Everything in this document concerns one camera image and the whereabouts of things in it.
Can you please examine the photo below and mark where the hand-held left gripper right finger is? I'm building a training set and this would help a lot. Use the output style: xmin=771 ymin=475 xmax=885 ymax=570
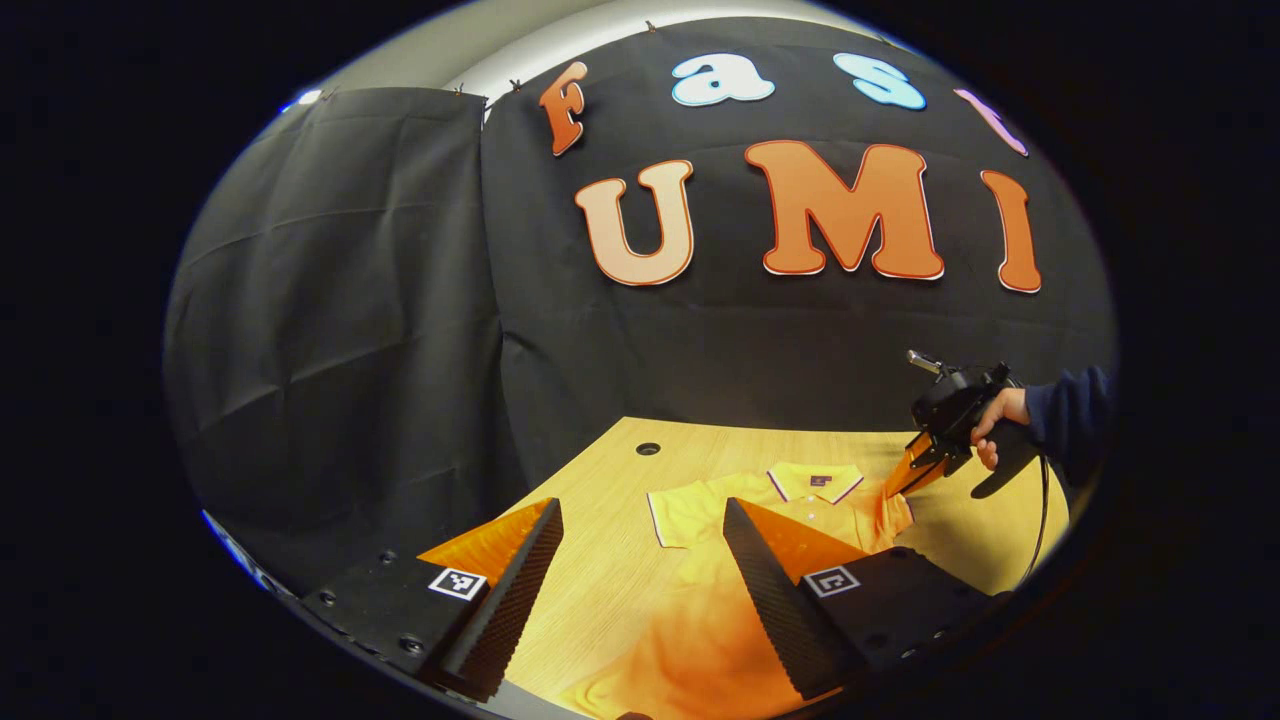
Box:
xmin=722 ymin=497 xmax=1001 ymax=701

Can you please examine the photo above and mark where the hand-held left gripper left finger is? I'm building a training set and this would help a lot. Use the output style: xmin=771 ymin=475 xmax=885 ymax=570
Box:
xmin=300 ymin=497 xmax=564 ymax=704

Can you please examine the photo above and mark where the orange T-shirt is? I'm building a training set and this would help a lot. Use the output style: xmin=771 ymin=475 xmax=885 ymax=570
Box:
xmin=555 ymin=462 xmax=916 ymax=720

